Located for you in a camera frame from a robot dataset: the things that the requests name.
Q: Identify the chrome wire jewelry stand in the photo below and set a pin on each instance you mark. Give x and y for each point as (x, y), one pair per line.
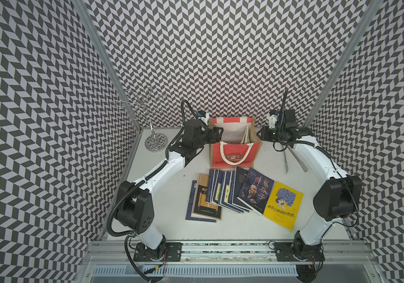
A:
(144, 105)

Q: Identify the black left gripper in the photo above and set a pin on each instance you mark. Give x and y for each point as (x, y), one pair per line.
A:
(214, 135)

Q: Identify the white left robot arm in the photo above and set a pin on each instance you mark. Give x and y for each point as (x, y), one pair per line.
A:
(133, 212)

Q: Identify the red burlap Christmas bag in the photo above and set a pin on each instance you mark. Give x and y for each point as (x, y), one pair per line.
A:
(239, 143)

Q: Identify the aluminium corner frame post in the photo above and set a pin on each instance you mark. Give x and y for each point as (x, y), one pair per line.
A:
(86, 21)

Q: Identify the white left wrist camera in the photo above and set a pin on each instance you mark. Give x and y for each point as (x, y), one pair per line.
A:
(203, 116)

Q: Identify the blue book yellow label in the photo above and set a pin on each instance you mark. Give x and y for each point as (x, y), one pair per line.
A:
(220, 189)

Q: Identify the brown cover book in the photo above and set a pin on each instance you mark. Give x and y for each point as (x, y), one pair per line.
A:
(202, 207)

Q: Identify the yellow book blue illustration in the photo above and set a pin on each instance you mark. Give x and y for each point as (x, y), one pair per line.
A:
(283, 205)

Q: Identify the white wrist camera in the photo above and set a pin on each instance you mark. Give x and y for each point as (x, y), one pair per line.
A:
(203, 116)
(273, 118)

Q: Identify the dark grey back-cover book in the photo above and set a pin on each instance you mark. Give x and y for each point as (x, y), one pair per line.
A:
(239, 178)

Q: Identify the dark portrait cover book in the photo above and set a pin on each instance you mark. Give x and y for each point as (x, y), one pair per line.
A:
(256, 191)

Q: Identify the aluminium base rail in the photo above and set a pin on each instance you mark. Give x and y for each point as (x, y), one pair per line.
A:
(338, 261)

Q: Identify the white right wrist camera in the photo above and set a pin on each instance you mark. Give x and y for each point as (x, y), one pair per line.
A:
(273, 118)

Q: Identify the right aluminium corner post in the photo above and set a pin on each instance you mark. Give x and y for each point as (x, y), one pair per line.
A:
(365, 21)

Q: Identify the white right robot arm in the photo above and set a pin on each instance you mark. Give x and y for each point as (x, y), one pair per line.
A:
(339, 193)

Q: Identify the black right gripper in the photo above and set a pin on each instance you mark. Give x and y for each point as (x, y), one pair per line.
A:
(265, 134)

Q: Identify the blue book under brown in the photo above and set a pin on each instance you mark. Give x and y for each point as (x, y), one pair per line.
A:
(189, 214)

